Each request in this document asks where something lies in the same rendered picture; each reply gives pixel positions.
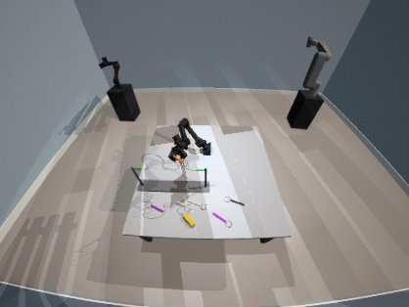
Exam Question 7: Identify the yellow cube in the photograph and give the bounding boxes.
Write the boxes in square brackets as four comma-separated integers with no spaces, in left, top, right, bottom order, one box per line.
[183,213,195,226]

